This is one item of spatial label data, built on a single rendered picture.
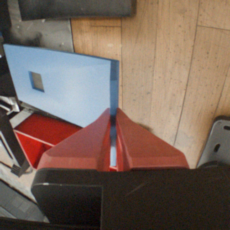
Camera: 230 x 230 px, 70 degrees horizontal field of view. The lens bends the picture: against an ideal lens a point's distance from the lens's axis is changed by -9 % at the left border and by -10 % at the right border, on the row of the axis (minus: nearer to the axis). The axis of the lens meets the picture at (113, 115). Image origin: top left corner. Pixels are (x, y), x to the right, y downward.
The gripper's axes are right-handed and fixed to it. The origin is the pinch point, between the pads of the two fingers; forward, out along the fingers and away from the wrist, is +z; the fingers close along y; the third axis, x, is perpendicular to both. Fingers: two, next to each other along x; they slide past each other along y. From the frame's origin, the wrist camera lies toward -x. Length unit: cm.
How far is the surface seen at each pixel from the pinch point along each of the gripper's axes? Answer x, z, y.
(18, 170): 26.0, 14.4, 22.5
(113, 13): -6.0, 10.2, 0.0
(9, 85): 4.9, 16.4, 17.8
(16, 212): 436, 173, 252
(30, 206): 436, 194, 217
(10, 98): 3.5, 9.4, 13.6
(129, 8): -6.6, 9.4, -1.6
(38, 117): 13.1, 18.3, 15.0
